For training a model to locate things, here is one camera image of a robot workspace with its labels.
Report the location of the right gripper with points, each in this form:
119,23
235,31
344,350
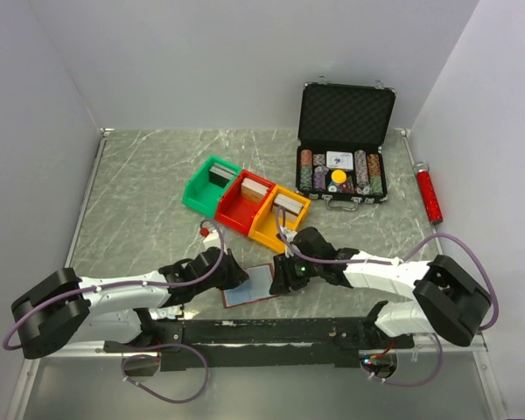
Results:
284,279

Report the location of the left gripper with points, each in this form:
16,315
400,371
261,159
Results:
236,275

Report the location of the red leather card holder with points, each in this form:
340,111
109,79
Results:
255,289

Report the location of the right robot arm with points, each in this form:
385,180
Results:
437,296

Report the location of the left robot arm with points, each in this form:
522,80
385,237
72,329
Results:
65,308

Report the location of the cards in yellow bin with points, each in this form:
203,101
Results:
292,207

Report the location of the cards in red bin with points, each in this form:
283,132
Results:
253,191

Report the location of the cards in green bin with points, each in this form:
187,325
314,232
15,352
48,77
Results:
220,175

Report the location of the white playing card deck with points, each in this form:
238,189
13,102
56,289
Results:
339,160

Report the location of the yellow plastic bin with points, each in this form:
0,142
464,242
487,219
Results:
264,227

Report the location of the cartoon sticker tag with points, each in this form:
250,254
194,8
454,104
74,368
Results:
167,313

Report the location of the red plastic bin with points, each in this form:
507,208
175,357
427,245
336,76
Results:
234,211

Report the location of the green plastic bin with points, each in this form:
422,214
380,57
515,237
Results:
202,196

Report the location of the yellow dealer chip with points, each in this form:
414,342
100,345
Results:
338,177

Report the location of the black poker chip case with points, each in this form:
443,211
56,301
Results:
341,117

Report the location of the red glitter tube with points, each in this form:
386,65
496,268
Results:
426,187

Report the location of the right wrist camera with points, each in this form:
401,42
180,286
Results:
287,236

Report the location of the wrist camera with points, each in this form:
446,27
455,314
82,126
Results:
212,237
287,236

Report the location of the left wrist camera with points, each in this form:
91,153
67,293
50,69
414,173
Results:
212,237

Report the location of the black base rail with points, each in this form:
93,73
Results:
256,342

